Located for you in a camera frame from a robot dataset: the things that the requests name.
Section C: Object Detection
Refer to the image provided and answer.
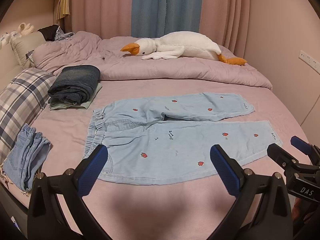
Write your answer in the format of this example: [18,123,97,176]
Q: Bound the white wall power strip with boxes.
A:
[299,50,320,74]

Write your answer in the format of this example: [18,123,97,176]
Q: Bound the dark clothes at headboard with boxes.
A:
[38,24,74,42]

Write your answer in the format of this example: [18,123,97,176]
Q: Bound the white goose plush toy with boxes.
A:
[121,31,247,66]

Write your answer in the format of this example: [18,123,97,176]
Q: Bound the beige pillow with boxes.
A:
[10,31,46,69]

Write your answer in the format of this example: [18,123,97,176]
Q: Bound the folded light green garment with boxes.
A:
[48,83,103,111]

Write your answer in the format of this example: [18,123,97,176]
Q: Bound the pink curtain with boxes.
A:
[66,0,249,57]

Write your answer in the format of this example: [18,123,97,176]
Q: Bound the plaid pillow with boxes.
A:
[1,68,56,161]

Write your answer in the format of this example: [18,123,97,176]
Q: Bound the folded light denim pants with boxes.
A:
[2,124,52,192]

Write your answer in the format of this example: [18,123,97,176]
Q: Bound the light blue strawberry pants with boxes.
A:
[84,92,282,185]

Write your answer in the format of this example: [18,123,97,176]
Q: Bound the small white plush toy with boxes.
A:
[1,23,35,48]

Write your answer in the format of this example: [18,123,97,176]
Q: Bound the pink duvet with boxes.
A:
[33,31,272,89]

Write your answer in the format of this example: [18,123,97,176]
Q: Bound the folded dark blue jeans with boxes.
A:
[48,65,100,105]

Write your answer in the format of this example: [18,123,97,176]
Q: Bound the blue curtain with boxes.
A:
[131,0,202,38]

